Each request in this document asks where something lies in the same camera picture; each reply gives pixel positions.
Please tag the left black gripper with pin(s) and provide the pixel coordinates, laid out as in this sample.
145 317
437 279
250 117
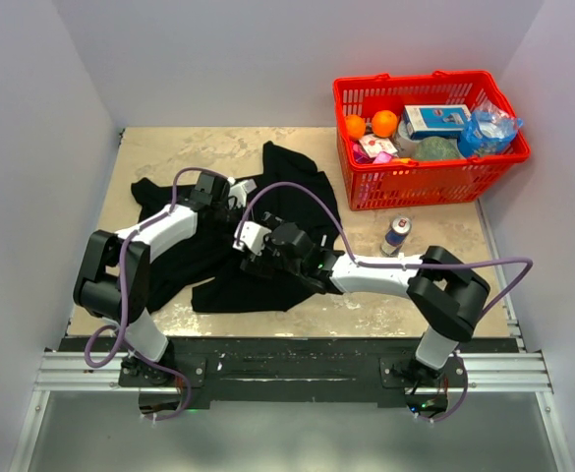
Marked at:
239 209

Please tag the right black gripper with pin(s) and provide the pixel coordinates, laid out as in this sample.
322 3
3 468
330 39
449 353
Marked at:
260 264

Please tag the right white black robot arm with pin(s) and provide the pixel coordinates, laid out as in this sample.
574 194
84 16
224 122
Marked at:
450 298

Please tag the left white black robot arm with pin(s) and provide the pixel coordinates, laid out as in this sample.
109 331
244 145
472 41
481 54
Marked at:
122 272

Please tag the energy drink can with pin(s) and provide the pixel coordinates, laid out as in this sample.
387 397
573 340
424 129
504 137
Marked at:
395 236

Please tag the red plastic basket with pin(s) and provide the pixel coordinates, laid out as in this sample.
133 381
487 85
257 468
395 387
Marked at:
411 183

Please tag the pink white packet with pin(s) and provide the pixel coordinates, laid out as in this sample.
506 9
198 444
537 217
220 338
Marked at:
374 145

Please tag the left orange fruit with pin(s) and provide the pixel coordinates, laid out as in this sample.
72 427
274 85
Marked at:
355 126

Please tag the orange fruit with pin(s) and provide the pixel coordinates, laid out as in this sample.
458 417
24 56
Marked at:
384 123
355 126

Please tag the right orange fruit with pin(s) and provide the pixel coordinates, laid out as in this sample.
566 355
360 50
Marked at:
384 123

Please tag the blue white box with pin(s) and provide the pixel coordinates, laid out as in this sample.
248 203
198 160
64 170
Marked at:
424 121

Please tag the blue plastic bag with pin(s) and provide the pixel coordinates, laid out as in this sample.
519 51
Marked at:
489 131

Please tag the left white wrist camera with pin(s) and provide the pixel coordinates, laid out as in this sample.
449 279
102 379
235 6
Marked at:
239 191

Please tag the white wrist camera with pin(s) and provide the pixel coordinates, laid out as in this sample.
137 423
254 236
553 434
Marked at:
239 191
250 236

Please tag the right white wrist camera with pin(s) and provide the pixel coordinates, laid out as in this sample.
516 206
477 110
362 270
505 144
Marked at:
250 236

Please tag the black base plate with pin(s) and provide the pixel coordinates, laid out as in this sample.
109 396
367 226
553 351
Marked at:
287 371

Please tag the aluminium rail frame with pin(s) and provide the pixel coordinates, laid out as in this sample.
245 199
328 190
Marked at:
84 420

